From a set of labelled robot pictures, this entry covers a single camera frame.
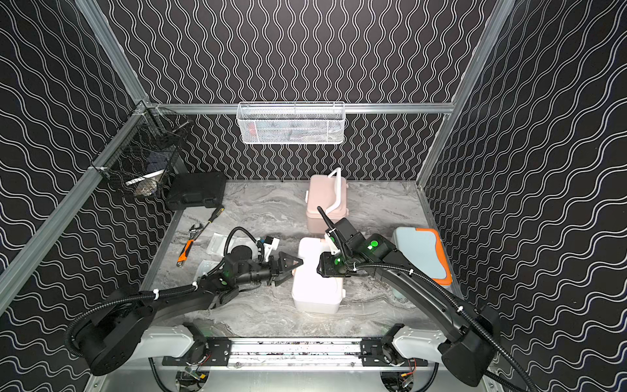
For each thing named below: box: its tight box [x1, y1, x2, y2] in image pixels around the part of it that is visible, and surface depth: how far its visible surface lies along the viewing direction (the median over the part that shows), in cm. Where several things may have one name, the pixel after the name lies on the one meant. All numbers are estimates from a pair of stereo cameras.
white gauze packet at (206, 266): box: [195, 259, 220, 279], surface depth 94 cm
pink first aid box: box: [305, 167, 349, 234], surface depth 97 cm
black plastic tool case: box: [164, 171, 227, 211], surface depth 112 cm
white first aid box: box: [292, 236, 347, 314], surface depth 75 cm
